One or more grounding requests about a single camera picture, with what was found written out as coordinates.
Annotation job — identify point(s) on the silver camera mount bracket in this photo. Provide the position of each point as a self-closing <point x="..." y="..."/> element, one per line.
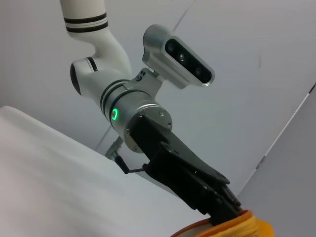
<point x="145" y="81"/>

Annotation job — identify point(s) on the beige food bag orange trim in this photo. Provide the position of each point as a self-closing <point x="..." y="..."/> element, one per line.
<point x="229" y="228"/>

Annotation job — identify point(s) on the white and silver left arm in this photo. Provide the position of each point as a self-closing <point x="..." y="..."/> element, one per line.
<point x="106" y="74"/>

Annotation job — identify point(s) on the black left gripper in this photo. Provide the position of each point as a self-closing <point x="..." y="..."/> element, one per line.
<point x="172" y="160"/>

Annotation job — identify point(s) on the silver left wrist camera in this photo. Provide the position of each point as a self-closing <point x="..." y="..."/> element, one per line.
<point x="177" y="56"/>

